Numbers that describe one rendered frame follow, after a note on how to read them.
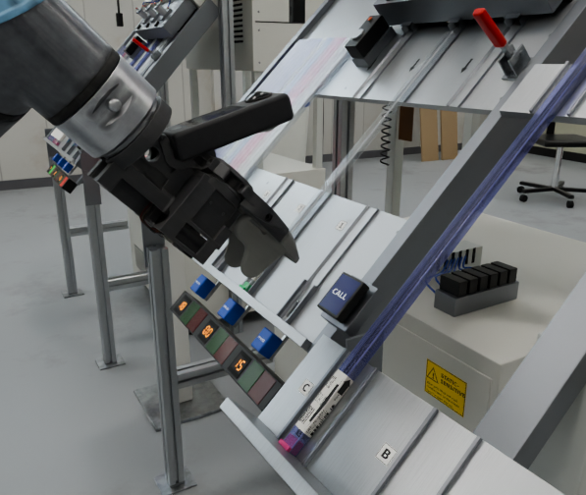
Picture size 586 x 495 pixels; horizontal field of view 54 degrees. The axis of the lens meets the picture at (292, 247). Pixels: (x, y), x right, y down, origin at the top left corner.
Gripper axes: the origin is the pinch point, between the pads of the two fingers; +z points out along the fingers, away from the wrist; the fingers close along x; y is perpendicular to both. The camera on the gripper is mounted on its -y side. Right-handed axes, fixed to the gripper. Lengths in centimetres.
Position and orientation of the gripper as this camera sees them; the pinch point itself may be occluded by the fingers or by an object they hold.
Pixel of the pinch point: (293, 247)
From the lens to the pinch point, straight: 58.0
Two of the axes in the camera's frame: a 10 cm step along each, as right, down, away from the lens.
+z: 6.0, 5.7, 5.6
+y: -6.1, 7.8, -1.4
